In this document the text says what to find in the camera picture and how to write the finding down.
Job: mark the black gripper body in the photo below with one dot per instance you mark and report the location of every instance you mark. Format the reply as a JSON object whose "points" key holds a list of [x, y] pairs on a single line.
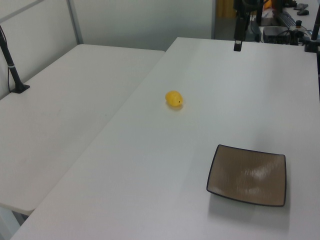
{"points": [[241, 27]]}

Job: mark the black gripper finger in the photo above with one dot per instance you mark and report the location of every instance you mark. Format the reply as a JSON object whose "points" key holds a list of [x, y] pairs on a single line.
{"points": [[235, 46], [240, 46]]}

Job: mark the yellow lemon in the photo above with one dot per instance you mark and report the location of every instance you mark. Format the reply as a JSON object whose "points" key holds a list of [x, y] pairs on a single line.
{"points": [[173, 98]]}

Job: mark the brown square ceramic plate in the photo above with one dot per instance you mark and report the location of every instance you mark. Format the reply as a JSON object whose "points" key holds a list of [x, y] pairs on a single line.
{"points": [[247, 175]]}

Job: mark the black upright monitor pole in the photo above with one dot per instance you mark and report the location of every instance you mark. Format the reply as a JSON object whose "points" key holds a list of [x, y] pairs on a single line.
{"points": [[259, 12]]}

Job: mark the black control box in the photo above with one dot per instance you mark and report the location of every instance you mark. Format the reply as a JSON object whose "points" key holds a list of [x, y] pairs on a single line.
{"points": [[276, 34]]}

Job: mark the black computer keyboard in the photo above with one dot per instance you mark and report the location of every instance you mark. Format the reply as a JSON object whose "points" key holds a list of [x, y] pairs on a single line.
{"points": [[285, 18]]}

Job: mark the emergency stop button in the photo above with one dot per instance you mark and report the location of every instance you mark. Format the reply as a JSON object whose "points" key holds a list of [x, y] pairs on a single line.
{"points": [[299, 23]]}

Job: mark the black computer mouse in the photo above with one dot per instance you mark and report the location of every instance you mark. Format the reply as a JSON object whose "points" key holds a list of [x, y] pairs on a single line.
{"points": [[303, 12]]}

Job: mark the black clamp pole stand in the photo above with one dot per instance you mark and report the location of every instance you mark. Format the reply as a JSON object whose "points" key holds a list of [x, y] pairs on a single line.
{"points": [[314, 35]]}

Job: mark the black camera pole with base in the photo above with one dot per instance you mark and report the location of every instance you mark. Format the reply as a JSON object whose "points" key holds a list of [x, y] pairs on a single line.
{"points": [[11, 67]]}

